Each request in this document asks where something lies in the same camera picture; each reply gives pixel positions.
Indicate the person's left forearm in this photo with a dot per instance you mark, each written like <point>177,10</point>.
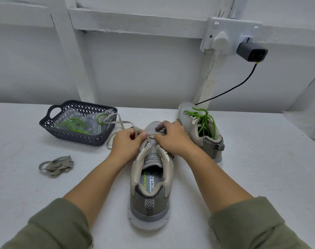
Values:
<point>64,215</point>

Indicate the gray sneaker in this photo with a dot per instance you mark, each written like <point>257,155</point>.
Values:
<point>149,204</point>
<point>213,147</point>

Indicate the person's left hand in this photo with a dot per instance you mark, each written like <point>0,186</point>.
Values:
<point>125,145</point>

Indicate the person's right forearm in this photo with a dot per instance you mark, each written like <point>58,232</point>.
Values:
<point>240,210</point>

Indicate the clear plastic bag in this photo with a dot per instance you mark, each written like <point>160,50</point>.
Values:
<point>90,121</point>

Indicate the beige shoelace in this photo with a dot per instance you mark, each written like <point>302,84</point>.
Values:
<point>118,123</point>
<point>56,166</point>

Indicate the person's right hand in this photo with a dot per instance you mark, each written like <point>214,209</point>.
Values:
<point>174,138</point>

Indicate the gray charger adapter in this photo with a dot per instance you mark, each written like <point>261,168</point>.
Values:
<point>252,51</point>

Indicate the white plug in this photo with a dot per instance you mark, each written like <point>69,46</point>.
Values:
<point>220,41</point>

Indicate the white wall socket plate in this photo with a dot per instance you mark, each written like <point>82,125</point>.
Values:
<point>231,27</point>

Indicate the dark plastic lattice basket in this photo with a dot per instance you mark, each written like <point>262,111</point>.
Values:
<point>69,137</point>

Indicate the green shoelace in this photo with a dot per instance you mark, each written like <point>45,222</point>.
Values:
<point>201,117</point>
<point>69,124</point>

